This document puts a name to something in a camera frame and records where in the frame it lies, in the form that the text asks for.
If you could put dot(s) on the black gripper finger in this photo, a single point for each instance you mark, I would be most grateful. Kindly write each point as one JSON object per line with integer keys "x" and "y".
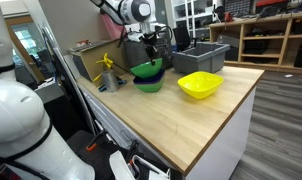
{"x": 152, "y": 60}

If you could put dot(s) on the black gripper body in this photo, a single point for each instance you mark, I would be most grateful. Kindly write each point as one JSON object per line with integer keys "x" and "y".
{"x": 150, "y": 41}

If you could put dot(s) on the dark green plastic bowl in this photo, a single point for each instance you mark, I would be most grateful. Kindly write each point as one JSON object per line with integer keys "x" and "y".
{"x": 146, "y": 70}

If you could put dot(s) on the yellow plastic bowl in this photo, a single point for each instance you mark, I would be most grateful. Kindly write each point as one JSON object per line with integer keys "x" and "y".
{"x": 200, "y": 84}

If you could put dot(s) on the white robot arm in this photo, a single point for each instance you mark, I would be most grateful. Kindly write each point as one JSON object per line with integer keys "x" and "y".
{"x": 128, "y": 12}

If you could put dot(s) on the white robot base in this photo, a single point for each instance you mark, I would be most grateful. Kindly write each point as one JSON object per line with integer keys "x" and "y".
{"x": 29, "y": 144}

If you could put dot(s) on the blue purple plastic bowl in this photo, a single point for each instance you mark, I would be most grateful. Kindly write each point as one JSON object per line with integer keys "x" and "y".
{"x": 150, "y": 80}

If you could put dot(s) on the light green bottom bowl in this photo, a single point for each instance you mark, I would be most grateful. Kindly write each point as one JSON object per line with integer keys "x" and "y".
{"x": 150, "y": 87}

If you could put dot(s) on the black office chair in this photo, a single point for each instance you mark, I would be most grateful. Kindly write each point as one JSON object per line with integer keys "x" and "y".
{"x": 182, "y": 38}

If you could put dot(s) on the grey plastic bin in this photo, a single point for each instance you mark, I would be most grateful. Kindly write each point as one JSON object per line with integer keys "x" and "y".
{"x": 205, "y": 56}

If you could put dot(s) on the silver metal cylinder can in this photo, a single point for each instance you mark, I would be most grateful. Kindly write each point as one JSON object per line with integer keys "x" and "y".
{"x": 110, "y": 81}

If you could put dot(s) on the large cardboard box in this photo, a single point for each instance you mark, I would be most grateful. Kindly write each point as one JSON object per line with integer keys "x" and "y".
{"x": 86, "y": 58}

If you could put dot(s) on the black orange clamp right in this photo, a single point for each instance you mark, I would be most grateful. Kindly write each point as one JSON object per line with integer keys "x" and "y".
{"x": 131, "y": 150}

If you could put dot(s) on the black orange clamp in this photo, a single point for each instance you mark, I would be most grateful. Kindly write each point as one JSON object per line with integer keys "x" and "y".
{"x": 131, "y": 150}
{"x": 93, "y": 143}

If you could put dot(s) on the black orange clamp left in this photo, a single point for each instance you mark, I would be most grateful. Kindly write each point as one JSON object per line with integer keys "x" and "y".
{"x": 93, "y": 143}

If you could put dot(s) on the wooden shelf unit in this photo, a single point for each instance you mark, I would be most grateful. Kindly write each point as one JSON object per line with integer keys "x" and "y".
{"x": 270, "y": 43}

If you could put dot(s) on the yellow handled clamp upper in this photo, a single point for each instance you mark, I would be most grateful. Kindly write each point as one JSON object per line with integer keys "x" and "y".
{"x": 106, "y": 61}

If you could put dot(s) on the yellow handled clamp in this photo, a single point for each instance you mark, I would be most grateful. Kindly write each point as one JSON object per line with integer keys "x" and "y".
{"x": 97, "y": 78}
{"x": 106, "y": 61}

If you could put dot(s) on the yellow handled clamp lower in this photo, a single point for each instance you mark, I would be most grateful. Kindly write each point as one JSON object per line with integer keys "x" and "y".
{"x": 97, "y": 78}

